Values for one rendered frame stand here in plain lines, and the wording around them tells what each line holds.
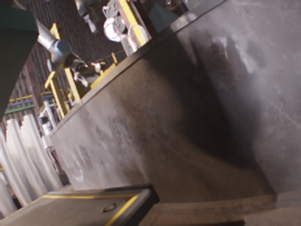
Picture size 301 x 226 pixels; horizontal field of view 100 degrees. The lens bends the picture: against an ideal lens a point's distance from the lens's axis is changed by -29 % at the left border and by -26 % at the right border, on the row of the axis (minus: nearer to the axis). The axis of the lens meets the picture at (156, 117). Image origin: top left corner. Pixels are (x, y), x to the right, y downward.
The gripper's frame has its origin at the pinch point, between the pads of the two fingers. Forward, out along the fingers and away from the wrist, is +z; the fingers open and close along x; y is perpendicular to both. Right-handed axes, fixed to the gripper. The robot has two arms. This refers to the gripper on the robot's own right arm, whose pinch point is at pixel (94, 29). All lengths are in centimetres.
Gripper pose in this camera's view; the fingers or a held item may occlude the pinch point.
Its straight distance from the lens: 98.0
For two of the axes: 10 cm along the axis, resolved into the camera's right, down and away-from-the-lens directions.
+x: -2.2, 1.2, -9.7
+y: -8.8, 4.0, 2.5
